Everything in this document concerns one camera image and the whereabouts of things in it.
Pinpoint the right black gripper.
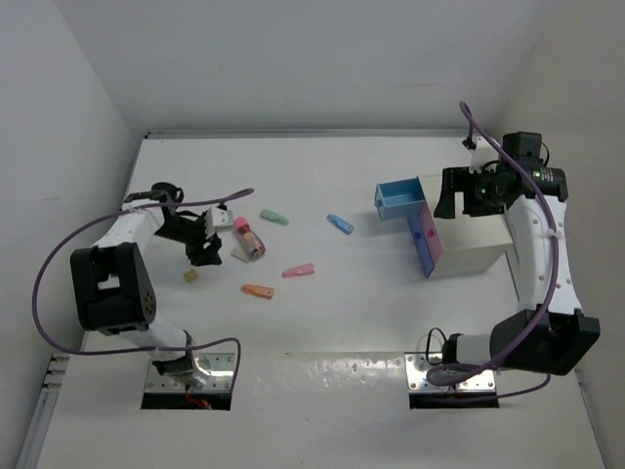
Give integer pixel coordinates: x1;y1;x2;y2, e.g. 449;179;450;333
435;165;505;219

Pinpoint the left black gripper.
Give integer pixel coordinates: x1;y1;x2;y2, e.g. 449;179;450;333
155;213;222;265

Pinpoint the small yellow eraser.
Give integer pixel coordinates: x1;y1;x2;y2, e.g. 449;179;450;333
184;269;198;282

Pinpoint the white eraser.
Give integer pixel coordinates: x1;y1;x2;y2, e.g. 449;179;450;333
230;248;250;263

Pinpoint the blue drawer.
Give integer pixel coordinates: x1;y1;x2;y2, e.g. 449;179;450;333
374;177;426;221

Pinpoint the clear tube with pink cap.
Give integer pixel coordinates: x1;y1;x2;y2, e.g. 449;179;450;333
233;217;266;261

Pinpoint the orange cap-shaped clip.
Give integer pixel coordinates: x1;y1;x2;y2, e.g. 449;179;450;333
241;284;274;299

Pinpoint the pink cap-shaped clip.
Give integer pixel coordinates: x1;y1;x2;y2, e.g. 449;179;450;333
281;263;315;278

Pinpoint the pink drawer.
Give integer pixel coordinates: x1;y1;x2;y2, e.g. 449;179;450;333
419;204;443;264

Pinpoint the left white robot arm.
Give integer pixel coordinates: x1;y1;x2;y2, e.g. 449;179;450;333
70;183;225;387

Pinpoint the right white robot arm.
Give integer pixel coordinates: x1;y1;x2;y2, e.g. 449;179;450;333
434;132;601;375

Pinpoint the white drawer cabinet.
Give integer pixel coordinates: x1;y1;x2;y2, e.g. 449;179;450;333
419;175;512;279

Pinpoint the purple bottom drawer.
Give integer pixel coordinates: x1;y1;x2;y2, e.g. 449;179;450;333
408;214;436;277

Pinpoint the green cap-shaped clip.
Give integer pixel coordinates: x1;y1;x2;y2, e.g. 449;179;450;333
260;209;289;226

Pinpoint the blue cap-shaped clip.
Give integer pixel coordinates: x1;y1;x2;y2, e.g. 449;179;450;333
326;213;354;235

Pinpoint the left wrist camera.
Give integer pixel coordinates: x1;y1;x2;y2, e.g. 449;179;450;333
204;204;234;236

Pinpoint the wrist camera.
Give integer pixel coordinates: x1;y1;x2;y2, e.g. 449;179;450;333
462;137;499;173
204;204;234;236

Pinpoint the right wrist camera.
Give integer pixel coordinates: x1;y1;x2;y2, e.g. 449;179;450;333
462;137;499;173

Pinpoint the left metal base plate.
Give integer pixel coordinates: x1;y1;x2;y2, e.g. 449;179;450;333
145;352;236;394

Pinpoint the metal base plate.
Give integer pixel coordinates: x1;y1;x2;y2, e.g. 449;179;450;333
404;352;499;393
145;352;236;394

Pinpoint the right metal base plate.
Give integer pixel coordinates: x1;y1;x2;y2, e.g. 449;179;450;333
404;352;499;393

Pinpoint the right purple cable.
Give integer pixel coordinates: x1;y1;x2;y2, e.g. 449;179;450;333
426;101;561;403

